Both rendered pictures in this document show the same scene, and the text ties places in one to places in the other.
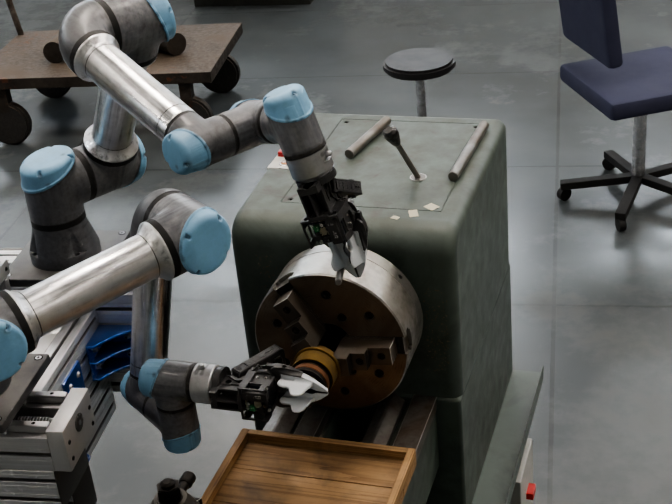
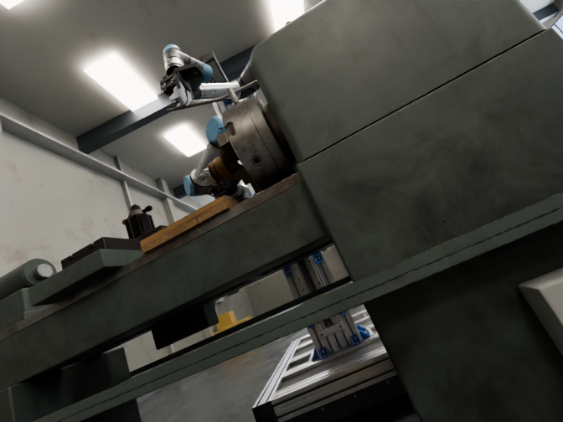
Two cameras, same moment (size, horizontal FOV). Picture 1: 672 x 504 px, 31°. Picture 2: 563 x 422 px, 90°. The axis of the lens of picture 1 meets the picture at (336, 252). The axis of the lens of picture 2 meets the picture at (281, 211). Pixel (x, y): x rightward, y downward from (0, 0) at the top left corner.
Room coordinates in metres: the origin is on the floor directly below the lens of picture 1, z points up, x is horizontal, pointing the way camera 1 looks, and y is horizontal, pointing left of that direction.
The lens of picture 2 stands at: (1.91, -0.85, 0.59)
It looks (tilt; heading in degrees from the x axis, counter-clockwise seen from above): 16 degrees up; 82
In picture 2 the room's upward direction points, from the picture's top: 24 degrees counter-clockwise
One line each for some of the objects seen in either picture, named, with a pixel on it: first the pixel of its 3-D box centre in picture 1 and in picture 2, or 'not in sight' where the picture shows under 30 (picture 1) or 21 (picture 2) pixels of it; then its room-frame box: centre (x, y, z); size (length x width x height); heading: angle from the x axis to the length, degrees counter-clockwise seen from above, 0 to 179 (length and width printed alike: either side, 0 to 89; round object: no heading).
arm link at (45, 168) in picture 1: (54, 183); not in sight; (2.35, 0.58, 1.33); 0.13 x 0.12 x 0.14; 129
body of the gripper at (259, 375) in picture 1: (247, 390); (220, 185); (1.88, 0.19, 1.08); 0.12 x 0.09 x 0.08; 70
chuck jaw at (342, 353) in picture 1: (370, 351); (229, 146); (1.96, -0.05, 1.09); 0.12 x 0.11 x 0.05; 70
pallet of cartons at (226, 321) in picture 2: not in sight; (234, 326); (0.66, 7.24, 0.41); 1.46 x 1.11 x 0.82; 78
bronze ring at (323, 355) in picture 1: (314, 372); (224, 167); (1.92, 0.06, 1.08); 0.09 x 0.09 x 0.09; 70
